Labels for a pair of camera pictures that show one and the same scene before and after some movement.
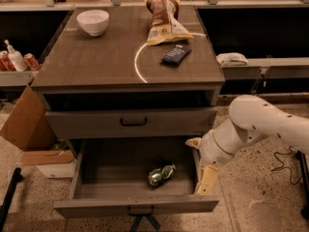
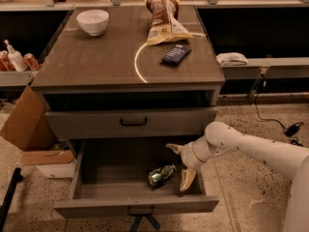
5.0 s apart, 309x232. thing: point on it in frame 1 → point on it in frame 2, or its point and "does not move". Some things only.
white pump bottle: x=16 y=57 does not move
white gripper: x=210 y=151 → x=187 y=157
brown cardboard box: x=27 y=127 does not move
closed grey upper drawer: x=131 y=123 does not move
